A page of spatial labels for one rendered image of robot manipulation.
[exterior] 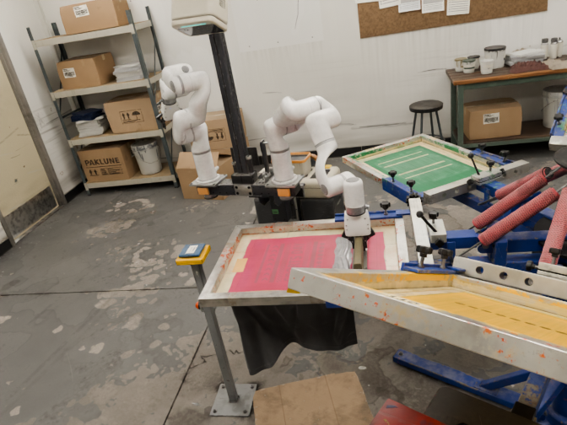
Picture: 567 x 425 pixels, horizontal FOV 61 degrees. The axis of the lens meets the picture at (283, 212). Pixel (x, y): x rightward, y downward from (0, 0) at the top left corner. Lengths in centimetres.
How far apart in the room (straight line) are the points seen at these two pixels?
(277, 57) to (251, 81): 40
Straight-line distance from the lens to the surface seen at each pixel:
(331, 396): 272
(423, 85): 565
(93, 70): 587
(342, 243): 208
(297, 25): 556
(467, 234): 196
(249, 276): 199
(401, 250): 195
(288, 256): 206
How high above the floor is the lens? 201
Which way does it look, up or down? 26 degrees down
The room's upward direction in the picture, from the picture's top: 10 degrees counter-clockwise
